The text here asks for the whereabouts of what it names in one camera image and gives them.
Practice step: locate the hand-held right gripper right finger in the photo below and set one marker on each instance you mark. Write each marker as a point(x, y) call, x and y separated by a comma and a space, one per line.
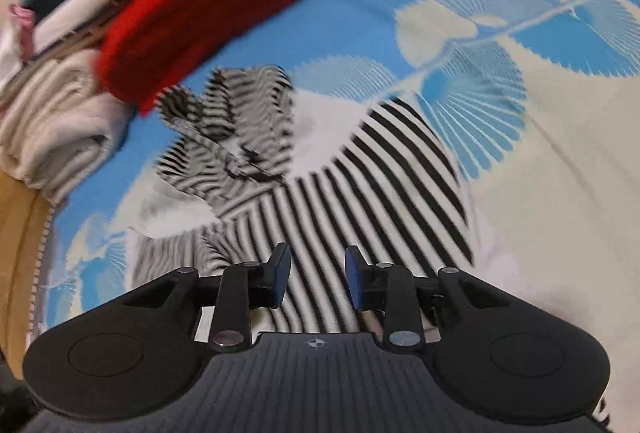
point(354, 276)

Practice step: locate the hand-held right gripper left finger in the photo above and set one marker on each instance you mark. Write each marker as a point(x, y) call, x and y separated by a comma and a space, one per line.
point(280, 275)

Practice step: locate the black and white striped shirt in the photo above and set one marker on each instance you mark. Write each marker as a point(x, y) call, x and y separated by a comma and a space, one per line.
point(350, 193)

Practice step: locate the blue and white printed blanket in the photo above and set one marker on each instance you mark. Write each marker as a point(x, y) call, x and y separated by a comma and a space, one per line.
point(550, 163)

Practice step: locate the pink cloth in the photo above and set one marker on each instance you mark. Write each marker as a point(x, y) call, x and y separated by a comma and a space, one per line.
point(22, 20)

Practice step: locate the red knitted garment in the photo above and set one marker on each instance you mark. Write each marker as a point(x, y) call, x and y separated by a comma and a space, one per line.
point(200, 13)

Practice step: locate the wooden bed frame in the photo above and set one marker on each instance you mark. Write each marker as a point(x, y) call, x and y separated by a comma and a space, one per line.
point(20, 238)

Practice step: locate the crumpled white cloth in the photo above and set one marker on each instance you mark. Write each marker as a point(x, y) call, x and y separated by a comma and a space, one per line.
point(12, 63)

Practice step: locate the folded beige towel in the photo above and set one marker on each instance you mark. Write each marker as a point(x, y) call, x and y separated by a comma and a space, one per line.
point(55, 123)

